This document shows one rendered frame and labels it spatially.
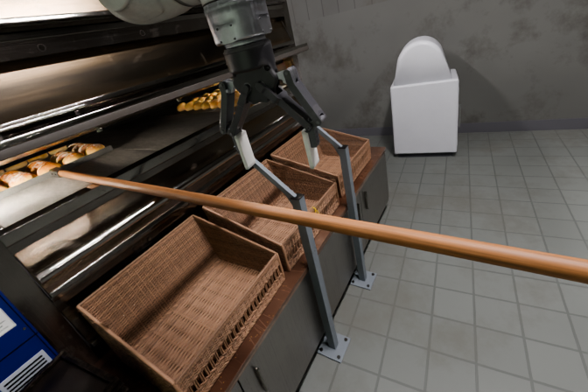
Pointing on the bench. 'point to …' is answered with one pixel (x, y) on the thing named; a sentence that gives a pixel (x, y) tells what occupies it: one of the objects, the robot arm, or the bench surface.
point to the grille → (17, 381)
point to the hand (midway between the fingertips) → (279, 160)
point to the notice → (5, 323)
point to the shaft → (372, 231)
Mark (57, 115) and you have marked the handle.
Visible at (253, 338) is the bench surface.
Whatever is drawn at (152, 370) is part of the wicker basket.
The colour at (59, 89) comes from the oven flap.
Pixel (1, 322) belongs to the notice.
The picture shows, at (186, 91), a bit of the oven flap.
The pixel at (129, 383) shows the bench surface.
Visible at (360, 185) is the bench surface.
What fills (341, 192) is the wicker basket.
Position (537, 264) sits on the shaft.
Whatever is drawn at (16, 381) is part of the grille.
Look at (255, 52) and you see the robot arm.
